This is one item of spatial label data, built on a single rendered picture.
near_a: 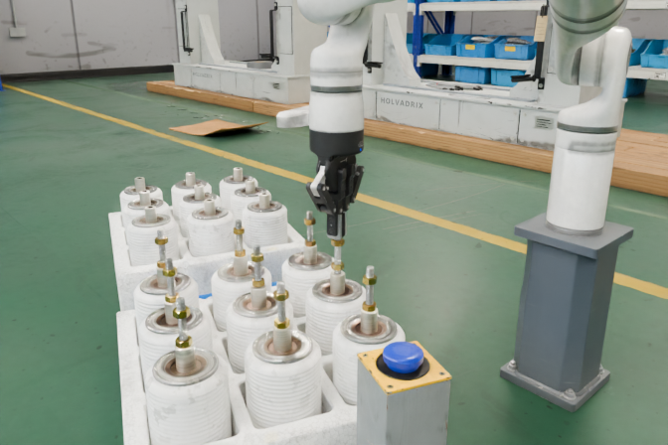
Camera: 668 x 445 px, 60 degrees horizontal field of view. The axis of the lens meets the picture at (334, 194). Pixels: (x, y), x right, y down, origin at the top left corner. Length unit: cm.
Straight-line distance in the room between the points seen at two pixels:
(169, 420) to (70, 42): 648
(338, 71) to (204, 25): 441
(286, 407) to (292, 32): 338
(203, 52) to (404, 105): 240
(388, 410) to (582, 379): 61
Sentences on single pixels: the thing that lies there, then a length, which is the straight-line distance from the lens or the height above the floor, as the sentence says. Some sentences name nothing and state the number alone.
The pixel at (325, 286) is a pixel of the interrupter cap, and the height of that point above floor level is 25.
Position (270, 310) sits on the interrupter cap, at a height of 25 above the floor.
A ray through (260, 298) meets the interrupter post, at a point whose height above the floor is 27.
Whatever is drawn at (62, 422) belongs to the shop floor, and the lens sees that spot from 112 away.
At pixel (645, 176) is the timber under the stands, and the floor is 6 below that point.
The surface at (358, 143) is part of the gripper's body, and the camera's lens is 78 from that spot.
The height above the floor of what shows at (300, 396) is 21.
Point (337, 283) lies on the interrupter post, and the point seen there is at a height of 27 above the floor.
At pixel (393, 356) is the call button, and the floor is 33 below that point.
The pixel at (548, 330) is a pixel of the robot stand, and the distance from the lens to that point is 109.
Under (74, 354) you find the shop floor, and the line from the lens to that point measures 130.
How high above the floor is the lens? 64
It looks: 17 degrees down
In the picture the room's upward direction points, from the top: straight up
